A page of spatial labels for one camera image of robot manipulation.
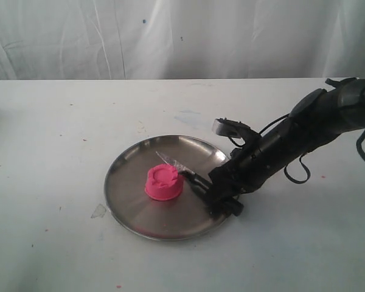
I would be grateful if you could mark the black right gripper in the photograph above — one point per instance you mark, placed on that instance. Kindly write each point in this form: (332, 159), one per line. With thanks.
(245, 172)

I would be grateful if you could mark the black-handled knife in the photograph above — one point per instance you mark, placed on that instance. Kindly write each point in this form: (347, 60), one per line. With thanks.
(176, 164)

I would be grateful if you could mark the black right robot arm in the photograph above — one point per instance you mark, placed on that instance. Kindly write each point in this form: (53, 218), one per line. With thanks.
(318, 119)

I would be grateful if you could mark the pink clay piece front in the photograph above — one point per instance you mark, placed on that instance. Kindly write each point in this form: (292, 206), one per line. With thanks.
(164, 183)

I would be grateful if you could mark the round steel plate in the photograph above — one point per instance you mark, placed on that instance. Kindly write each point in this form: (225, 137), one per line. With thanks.
(180, 218)

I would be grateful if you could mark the white backdrop curtain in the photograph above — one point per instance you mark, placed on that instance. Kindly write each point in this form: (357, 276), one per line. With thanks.
(181, 39)

